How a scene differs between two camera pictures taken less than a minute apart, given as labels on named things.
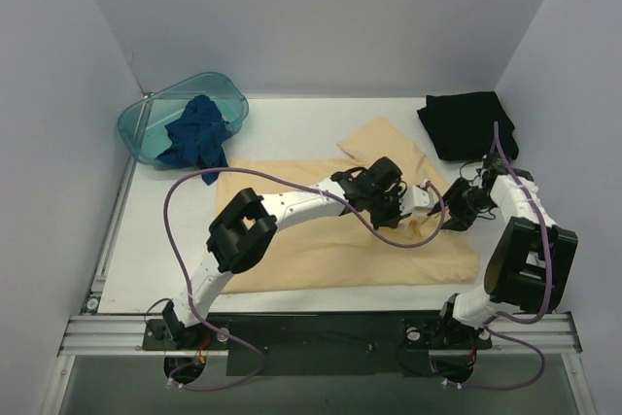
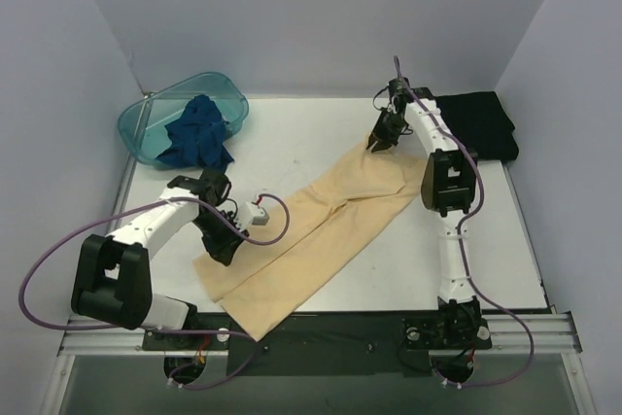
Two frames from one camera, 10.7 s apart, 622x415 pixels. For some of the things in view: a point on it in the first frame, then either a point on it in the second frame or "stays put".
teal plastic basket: x=143 y=122 stays put
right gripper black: x=456 y=203 -> x=385 y=129
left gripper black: x=389 y=212 -> x=222 y=240
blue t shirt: x=197 y=137 stays put
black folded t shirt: x=461 y=125 stays put
